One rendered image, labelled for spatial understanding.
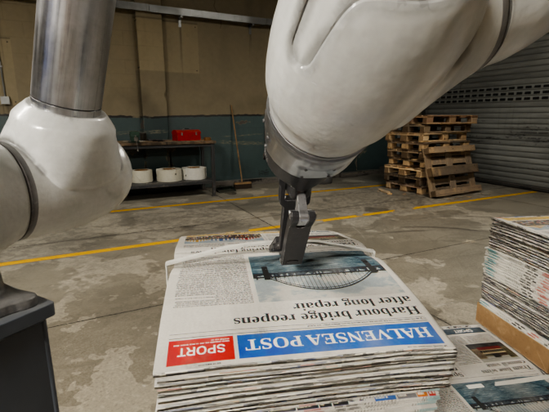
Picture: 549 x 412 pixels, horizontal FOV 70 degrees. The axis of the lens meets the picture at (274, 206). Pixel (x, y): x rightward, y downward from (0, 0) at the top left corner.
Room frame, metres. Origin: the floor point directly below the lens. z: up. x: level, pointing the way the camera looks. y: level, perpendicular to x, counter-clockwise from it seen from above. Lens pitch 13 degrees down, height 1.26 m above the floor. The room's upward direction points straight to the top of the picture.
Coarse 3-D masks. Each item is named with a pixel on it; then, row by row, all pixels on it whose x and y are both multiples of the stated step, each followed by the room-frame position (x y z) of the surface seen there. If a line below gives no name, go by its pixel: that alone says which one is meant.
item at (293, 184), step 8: (272, 160) 0.36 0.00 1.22; (272, 168) 0.37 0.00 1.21; (280, 168) 0.36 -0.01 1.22; (280, 176) 0.37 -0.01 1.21; (288, 176) 0.36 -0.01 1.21; (288, 184) 0.38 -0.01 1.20; (296, 184) 0.37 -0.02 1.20; (304, 184) 0.37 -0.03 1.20; (312, 184) 0.37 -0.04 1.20; (288, 192) 0.40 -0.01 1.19; (296, 192) 0.39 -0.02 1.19
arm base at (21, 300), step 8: (0, 272) 0.52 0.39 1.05; (0, 280) 0.51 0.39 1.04; (0, 288) 0.51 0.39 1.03; (8, 288) 0.52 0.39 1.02; (0, 296) 0.49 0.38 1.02; (8, 296) 0.50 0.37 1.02; (16, 296) 0.50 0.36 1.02; (24, 296) 0.51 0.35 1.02; (32, 296) 0.51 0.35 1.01; (0, 304) 0.48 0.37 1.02; (8, 304) 0.49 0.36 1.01; (16, 304) 0.49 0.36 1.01; (24, 304) 0.50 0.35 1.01; (32, 304) 0.51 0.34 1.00; (0, 312) 0.48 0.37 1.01; (8, 312) 0.48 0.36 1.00
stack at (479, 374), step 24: (456, 336) 0.71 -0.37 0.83; (480, 336) 0.71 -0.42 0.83; (456, 360) 0.63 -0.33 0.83; (480, 360) 0.63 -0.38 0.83; (504, 360) 0.63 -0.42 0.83; (528, 360) 0.63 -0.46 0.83; (456, 384) 0.57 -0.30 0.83; (480, 384) 0.57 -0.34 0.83; (504, 384) 0.57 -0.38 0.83; (528, 384) 0.57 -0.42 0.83; (456, 408) 0.51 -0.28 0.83; (480, 408) 0.51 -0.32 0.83; (504, 408) 0.51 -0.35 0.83; (528, 408) 0.51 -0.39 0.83
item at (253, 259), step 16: (176, 256) 0.51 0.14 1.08; (208, 256) 0.51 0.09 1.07; (224, 256) 0.51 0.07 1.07; (240, 256) 0.51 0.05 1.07; (256, 256) 0.51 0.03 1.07; (272, 256) 0.51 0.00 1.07; (304, 256) 0.51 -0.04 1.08; (320, 256) 0.51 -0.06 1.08; (336, 256) 0.51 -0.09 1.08; (352, 256) 0.51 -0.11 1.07; (368, 256) 0.52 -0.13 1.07; (176, 272) 0.45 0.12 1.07; (192, 272) 0.46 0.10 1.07; (208, 272) 0.46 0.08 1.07
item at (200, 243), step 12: (180, 240) 0.61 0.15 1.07; (192, 240) 0.61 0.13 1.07; (204, 240) 0.61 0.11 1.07; (216, 240) 0.60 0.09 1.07; (228, 240) 0.60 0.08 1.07; (240, 240) 0.60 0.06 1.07; (252, 240) 0.60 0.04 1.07; (324, 240) 0.59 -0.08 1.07; (336, 240) 0.59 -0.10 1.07; (348, 240) 0.58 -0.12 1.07; (180, 252) 0.53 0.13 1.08; (192, 252) 0.53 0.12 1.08
